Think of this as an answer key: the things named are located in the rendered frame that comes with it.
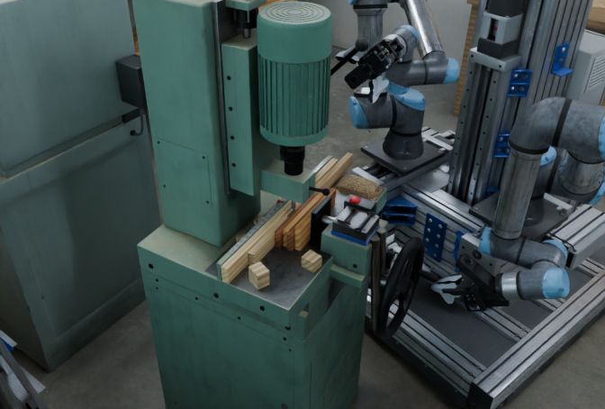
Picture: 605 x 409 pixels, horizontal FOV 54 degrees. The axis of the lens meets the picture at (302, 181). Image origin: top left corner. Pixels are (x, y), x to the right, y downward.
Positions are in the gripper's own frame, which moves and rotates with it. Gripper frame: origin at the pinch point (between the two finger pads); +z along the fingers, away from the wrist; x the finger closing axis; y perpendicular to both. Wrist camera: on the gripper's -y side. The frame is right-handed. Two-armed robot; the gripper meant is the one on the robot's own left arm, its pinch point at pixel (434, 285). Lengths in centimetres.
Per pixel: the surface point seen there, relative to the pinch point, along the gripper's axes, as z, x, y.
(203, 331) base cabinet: 61, -33, -12
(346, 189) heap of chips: 21.5, 10.0, -29.9
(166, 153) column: 49, -22, -65
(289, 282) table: 17.7, -32.5, -26.2
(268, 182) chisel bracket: 26, -14, -47
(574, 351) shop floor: -1, 74, 89
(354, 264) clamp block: 8.1, -18.2, -20.6
